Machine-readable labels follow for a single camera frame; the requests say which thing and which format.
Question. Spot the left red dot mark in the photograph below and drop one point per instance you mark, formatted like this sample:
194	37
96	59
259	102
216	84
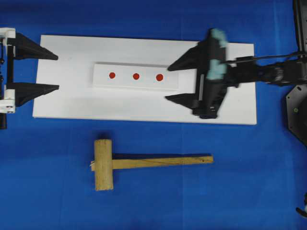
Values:
112	75

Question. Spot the red dot mark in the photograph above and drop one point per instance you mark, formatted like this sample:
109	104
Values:
136	76
112	75
159	77

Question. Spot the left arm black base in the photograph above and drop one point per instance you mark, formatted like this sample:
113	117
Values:
3	121

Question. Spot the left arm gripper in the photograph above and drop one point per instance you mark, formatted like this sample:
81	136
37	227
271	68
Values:
24	48

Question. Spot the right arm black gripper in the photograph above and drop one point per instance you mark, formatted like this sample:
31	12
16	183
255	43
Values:
209	95

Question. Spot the right red dot mark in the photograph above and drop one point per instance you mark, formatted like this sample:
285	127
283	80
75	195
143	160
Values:
159	77

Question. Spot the right wrist camera teal foam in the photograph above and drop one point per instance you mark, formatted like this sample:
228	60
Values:
217	44

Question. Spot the middle red dot mark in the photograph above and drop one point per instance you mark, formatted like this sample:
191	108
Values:
136	76

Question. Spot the black clip bottom right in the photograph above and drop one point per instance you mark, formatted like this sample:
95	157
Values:
303	212

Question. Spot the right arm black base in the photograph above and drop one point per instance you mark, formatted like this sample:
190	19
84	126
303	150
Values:
296	99

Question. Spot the large white foam board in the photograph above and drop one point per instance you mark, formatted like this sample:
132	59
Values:
77	98

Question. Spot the wooden mallet hammer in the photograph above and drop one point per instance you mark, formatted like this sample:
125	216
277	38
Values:
104	164

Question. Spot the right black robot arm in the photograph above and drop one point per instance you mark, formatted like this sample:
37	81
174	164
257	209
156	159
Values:
289	72

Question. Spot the small white raised block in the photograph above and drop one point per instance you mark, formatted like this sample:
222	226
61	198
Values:
124	79

